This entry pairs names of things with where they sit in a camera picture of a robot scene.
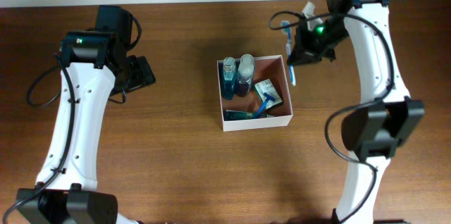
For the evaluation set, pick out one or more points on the green white small box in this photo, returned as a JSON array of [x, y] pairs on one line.
[[267, 86]]

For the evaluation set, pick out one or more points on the purple foam pump bottle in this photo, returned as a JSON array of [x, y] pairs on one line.
[[245, 75]]

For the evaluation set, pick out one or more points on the blue disposable razor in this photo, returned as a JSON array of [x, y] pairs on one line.
[[262, 108]]

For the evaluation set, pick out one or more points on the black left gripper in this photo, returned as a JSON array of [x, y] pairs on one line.
[[142, 74]]

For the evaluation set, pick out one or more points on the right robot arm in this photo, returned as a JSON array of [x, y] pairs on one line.
[[386, 115]]

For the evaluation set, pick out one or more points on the teal toothpaste tube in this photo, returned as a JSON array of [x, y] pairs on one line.
[[231, 115]]

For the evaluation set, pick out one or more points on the blue white toothbrush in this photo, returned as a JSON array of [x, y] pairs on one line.
[[288, 47]]

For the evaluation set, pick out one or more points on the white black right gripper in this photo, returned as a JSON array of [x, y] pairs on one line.
[[304, 51]]

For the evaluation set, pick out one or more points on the teal mouthwash bottle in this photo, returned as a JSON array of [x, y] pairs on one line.
[[228, 77]]

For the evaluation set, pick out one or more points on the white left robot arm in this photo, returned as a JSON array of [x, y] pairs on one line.
[[95, 66]]

